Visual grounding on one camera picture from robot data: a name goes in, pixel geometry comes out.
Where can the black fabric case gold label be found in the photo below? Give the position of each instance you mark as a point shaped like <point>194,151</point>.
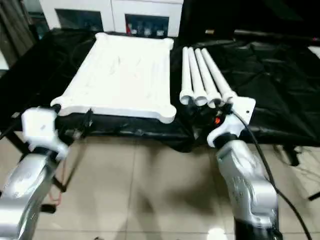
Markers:
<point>210,31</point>

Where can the white cabinet with glass doors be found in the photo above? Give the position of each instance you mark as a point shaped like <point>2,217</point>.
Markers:
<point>112,10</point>

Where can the white plastic table leg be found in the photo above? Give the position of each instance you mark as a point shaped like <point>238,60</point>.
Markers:
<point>216,72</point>
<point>195,75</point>
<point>205,75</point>
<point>186,75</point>

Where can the black folding table frame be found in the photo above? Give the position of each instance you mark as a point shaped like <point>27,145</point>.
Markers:
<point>70,162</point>

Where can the white plastic table top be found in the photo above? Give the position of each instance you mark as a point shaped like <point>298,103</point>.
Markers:
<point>120,75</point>

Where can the black power strip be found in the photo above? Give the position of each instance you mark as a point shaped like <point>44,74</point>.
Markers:
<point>292,156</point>

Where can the grey pleated curtain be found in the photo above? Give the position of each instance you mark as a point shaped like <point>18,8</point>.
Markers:
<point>12,30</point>

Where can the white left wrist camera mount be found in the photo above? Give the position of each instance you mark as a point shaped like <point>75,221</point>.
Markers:
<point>40,125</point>

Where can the black plastic mat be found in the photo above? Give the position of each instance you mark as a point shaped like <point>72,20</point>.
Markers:
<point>280,95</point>

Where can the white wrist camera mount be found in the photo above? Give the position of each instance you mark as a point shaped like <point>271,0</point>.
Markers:
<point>40,125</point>
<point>240,110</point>

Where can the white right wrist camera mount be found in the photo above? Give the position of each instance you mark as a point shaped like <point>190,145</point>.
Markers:
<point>240,110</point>

